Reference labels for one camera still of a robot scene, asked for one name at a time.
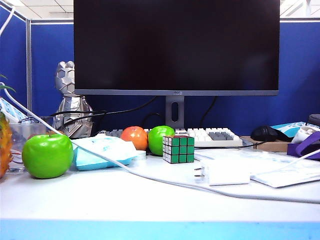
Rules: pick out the white charging plug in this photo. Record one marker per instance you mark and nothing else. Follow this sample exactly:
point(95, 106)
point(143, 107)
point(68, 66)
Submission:
point(225, 172)

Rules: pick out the small green toy apple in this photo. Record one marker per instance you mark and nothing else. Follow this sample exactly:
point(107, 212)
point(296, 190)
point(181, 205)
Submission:
point(158, 140)

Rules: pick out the orange toy fruit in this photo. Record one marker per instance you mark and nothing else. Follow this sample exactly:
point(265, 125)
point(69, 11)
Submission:
point(133, 137)

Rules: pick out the rubik's cube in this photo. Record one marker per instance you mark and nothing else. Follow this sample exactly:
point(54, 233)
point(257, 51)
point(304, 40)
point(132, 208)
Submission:
point(181, 148)

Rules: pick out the white round container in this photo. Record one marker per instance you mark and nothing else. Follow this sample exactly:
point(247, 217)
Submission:
point(140, 155)

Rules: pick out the light blue wet wipes pack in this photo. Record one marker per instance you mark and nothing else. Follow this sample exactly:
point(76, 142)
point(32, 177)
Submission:
point(108, 146)

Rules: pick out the white and grey keyboard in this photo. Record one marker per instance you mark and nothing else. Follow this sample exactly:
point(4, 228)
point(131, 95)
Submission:
point(218, 136)

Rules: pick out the black computer monitor with stand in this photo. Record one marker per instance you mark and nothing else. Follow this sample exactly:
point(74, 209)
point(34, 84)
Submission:
point(176, 50)

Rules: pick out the silver angular figurine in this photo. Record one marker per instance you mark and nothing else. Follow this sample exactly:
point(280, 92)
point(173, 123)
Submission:
point(66, 75)

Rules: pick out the black computer mouse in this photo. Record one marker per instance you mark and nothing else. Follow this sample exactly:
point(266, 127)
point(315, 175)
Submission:
point(263, 133)

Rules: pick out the brown cardboard board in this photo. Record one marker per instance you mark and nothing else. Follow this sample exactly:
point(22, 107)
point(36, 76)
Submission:
point(273, 147)

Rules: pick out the large green toy apple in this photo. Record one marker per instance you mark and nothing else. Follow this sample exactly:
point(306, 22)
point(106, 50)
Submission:
point(47, 156)

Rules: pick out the teal and white packet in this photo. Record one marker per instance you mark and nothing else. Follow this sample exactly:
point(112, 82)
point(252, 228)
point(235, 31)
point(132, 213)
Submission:
point(291, 126)

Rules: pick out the clear plastic box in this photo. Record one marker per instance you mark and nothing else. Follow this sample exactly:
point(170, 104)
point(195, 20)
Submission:
point(26, 130)

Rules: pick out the clear plastic document folder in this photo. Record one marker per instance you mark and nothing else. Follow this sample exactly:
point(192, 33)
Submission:
point(287, 178)

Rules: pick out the blue and white packet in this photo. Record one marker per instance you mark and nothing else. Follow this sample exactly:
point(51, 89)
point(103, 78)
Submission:
point(11, 110)

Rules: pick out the grey felt bag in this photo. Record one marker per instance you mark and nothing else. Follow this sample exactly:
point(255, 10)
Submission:
point(315, 120)

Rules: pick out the toy pineapple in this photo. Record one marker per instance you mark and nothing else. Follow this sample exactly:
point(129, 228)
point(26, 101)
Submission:
point(4, 150)

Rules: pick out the silver partition post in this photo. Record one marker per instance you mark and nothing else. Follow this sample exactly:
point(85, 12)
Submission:
point(28, 62)

